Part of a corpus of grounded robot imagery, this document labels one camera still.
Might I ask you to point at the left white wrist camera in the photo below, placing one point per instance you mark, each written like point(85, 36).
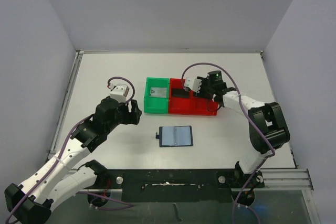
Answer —
point(118, 92)

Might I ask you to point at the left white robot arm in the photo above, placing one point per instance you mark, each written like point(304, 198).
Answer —
point(33, 200)

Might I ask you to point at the white magnetic stripe card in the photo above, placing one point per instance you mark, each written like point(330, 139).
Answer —
point(158, 92)

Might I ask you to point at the black VIP card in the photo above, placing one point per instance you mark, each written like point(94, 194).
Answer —
point(180, 93)

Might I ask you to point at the red plastic bin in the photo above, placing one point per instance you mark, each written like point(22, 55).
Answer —
point(179, 106)
point(204, 107)

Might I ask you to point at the aluminium front rail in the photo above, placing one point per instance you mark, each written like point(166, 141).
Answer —
point(287, 179)

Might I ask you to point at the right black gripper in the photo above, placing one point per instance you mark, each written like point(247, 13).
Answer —
point(200, 93)

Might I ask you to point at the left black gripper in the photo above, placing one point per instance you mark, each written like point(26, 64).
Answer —
point(135, 112)

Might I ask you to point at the right red plastic bin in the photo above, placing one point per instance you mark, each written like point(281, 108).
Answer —
point(204, 107)

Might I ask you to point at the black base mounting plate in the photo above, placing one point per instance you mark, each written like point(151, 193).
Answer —
point(178, 185)

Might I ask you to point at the blue leather card holder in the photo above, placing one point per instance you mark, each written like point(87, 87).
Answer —
point(174, 136)

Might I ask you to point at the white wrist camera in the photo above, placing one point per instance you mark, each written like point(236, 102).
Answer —
point(118, 92)
point(193, 84)

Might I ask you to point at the middle red plastic bin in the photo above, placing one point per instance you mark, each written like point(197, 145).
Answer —
point(179, 106)

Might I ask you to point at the green plastic bin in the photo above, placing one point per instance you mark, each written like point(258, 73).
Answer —
point(156, 105)

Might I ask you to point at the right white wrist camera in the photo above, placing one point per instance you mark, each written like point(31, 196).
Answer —
point(193, 84)

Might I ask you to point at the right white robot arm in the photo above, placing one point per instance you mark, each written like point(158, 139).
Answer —
point(268, 129)

